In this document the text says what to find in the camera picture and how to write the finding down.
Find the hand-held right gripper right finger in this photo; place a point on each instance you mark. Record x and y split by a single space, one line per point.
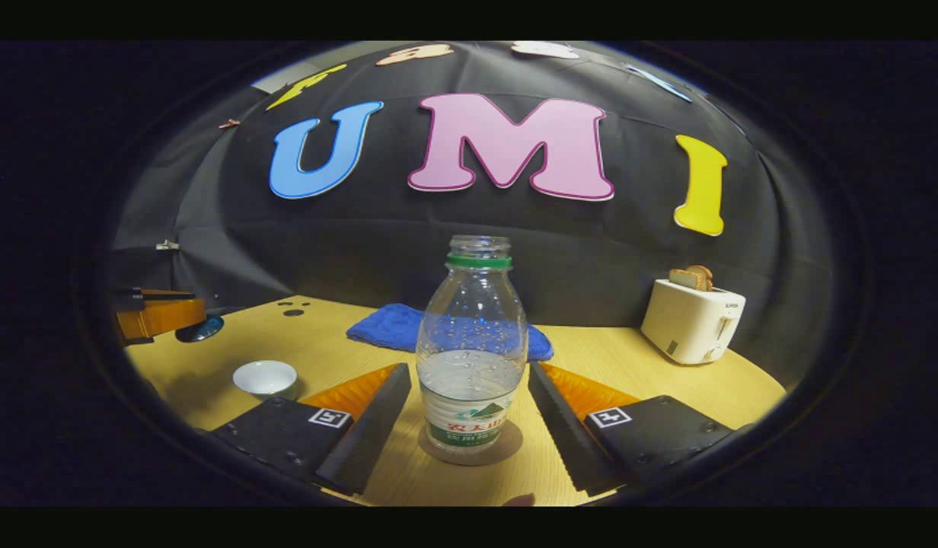
564 434

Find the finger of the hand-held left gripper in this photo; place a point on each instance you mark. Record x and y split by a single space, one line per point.
161 318

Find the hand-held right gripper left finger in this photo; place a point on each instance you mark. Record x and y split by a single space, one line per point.
374 434

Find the round brown coaster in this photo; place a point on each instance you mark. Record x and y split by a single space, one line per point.
512 445

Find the white teacup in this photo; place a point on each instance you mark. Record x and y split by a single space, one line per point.
265 377

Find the clear plastic water bottle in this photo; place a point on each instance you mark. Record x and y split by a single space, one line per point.
473 342

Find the small white clip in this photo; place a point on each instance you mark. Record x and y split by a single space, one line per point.
167 245

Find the blue towel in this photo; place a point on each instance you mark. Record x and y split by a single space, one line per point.
385 327

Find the white toaster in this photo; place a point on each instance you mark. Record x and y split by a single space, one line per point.
690 323

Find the black backdrop cloth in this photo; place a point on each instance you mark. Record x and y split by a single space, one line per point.
575 251

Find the toast slice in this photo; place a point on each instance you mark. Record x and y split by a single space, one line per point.
705 275
684 278

